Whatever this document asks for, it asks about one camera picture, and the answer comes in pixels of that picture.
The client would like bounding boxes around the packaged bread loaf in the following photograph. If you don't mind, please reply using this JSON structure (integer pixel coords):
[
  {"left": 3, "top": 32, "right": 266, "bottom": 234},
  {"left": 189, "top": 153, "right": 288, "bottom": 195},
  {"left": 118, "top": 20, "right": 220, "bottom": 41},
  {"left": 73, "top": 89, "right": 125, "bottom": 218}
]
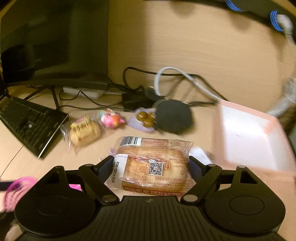
[{"left": 106, "top": 136, "right": 196, "bottom": 197}]

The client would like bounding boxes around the small yellow packaged bread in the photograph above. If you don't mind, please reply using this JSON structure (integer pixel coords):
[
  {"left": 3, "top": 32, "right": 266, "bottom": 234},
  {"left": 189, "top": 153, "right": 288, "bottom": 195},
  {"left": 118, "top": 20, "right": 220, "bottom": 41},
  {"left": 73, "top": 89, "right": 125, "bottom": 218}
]
[{"left": 60, "top": 115, "right": 102, "bottom": 149}]

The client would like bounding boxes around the pink pig toy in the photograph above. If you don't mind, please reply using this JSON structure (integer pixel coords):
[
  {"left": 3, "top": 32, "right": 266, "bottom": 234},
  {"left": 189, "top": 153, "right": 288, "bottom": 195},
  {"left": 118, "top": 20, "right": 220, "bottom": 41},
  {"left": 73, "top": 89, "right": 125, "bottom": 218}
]
[{"left": 99, "top": 109, "right": 126, "bottom": 129}]

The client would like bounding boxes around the black plush toy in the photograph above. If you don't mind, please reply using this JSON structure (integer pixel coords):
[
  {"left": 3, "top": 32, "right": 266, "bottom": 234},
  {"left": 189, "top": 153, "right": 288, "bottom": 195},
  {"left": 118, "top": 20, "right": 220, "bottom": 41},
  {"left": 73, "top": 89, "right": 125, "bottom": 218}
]
[{"left": 145, "top": 87, "right": 193, "bottom": 134}]

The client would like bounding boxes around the pink plastic mesh ball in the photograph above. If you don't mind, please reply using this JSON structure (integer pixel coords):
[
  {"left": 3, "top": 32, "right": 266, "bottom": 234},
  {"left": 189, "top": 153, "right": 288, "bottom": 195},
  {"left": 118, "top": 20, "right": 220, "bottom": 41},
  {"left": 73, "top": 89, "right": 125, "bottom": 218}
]
[{"left": 1, "top": 176, "right": 38, "bottom": 212}]

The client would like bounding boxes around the pink cardboard box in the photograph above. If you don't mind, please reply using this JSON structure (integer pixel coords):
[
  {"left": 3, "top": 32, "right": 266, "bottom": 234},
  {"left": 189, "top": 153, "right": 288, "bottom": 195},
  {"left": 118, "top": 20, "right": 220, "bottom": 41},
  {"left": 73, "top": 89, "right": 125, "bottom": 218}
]
[{"left": 212, "top": 100, "right": 295, "bottom": 180}]

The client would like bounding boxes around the black keyboard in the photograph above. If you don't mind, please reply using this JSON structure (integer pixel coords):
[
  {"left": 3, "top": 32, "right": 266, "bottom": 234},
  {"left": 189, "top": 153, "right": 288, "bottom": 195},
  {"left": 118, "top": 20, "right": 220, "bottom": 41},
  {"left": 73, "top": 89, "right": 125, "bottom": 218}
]
[{"left": 1, "top": 97, "right": 68, "bottom": 158}]

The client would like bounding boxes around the white power strip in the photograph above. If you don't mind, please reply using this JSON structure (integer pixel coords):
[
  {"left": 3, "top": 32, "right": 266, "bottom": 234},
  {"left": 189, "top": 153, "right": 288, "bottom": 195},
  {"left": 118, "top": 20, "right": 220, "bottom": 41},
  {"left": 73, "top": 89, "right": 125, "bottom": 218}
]
[{"left": 62, "top": 86, "right": 123, "bottom": 100}]

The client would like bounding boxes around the black power adapter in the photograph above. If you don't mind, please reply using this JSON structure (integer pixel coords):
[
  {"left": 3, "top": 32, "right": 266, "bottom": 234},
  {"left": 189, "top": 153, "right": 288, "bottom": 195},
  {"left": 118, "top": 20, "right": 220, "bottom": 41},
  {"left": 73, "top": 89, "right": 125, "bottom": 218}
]
[{"left": 121, "top": 93, "right": 154, "bottom": 110}]

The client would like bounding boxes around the black computer monitor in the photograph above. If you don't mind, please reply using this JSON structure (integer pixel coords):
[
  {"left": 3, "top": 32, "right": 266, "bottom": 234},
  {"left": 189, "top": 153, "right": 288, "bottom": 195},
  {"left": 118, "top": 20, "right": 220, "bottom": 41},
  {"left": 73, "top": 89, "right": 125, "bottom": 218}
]
[{"left": 1, "top": 1, "right": 109, "bottom": 90}]

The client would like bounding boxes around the black cable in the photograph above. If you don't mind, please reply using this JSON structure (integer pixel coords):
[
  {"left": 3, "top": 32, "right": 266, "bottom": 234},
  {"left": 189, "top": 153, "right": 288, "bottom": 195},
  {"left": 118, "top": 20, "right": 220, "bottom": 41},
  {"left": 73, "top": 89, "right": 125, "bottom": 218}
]
[{"left": 122, "top": 66, "right": 228, "bottom": 110}]

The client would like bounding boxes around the thick white cable loop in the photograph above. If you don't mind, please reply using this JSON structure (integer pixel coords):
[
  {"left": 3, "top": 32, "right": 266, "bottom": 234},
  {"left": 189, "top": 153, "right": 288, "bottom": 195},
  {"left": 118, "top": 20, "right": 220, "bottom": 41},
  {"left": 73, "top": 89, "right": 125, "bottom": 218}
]
[{"left": 153, "top": 66, "right": 223, "bottom": 102}]

